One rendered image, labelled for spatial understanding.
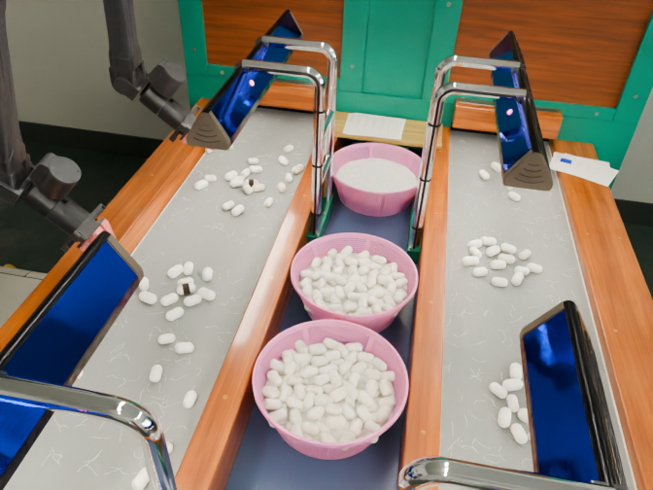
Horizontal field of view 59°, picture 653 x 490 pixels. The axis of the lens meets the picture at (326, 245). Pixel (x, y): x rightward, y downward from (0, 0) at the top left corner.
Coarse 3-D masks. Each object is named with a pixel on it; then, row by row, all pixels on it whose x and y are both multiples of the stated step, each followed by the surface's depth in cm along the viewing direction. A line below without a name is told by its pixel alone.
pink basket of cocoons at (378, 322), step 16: (320, 240) 128; (336, 240) 130; (368, 240) 130; (384, 240) 128; (304, 256) 125; (320, 256) 129; (384, 256) 129; (400, 256) 126; (400, 272) 126; (416, 272) 120; (416, 288) 116; (400, 304) 112; (352, 320) 111; (368, 320) 111; (384, 320) 114; (352, 336) 117
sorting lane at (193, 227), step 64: (256, 128) 174; (192, 192) 145; (256, 192) 146; (192, 256) 126; (256, 256) 127; (128, 320) 110; (192, 320) 111; (128, 384) 98; (192, 384) 99; (64, 448) 88; (128, 448) 89
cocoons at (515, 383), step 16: (480, 176) 156; (512, 192) 148; (480, 240) 131; (496, 240) 132; (480, 256) 128; (512, 256) 127; (528, 256) 128; (480, 272) 123; (528, 272) 124; (512, 368) 102; (496, 384) 99; (512, 384) 99; (512, 400) 97; (512, 432) 92
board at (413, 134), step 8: (336, 112) 177; (344, 112) 177; (336, 120) 173; (344, 120) 173; (408, 120) 175; (336, 128) 168; (408, 128) 170; (416, 128) 170; (424, 128) 170; (440, 128) 171; (336, 136) 166; (344, 136) 166; (352, 136) 166; (360, 136) 165; (368, 136) 165; (408, 136) 166; (416, 136) 166; (424, 136) 166; (440, 136) 167; (400, 144) 164; (408, 144) 164; (416, 144) 163; (440, 144) 163
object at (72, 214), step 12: (60, 204) 107; (72, 204) 108; (48, 216) 107; (60, 216) 107; (72, 216) 108; (84, 216) 109; (96, 216) 111; (60, 228) 109; (72, 228) 108; (72, 240) 110
